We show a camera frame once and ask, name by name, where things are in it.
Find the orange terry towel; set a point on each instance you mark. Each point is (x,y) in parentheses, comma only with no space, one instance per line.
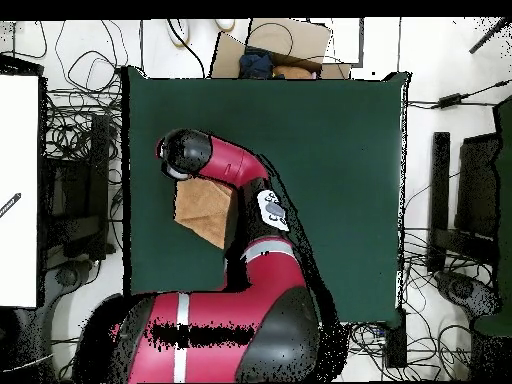
(204,212)

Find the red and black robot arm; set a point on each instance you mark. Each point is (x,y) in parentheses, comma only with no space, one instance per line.
(240,304)

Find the dark green table cloth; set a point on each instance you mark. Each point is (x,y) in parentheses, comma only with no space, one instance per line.
(340,160)

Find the orange garment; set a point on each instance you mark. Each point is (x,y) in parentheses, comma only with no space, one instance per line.
(292,72)

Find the dark blue garment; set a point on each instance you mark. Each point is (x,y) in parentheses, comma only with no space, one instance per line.
(256,64)

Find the black equipment stand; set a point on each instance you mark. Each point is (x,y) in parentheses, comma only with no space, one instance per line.
(96,180)

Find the brown cardboard box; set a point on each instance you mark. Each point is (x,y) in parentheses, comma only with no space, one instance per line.
(288,40)

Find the black upright bar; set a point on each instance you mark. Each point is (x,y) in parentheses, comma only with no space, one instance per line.
(439,180)

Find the white shoe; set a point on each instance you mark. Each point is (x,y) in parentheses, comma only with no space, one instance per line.
(224,24)
(178,32)

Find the black box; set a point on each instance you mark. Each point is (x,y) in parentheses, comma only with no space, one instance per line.
(396,344)

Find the black power adapter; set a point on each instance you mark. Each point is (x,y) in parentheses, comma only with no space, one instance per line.
(450,100)

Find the white board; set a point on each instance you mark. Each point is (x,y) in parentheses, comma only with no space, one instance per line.
(18,180)

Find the black marker pen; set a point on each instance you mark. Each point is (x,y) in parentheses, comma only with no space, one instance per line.
(10,204)

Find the dark green fabric panel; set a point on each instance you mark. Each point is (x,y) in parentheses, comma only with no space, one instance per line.
(504,200)

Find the black tripod leg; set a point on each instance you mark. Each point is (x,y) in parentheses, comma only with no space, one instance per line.
(488,38)

